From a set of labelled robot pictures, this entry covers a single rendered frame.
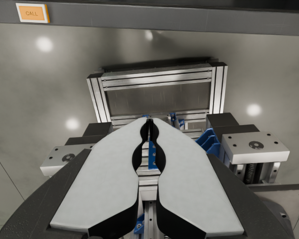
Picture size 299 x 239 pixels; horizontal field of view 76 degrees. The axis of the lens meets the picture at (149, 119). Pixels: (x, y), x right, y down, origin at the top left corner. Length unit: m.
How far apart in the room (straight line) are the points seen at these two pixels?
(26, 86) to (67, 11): 1.33
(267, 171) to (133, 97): 0.89
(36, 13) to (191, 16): 0.29
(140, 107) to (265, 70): 0.92
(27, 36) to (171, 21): 1.29
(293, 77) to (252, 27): 1.32
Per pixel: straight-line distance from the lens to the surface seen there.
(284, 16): 0.48
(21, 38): 1.62
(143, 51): 1.38
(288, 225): 0.63
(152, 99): 1.26
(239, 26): 0.44
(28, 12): 0.46
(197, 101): 1.30
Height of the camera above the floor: 1.36
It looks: 60 degrees down
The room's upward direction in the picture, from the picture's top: 179 degrees counter-clockwise
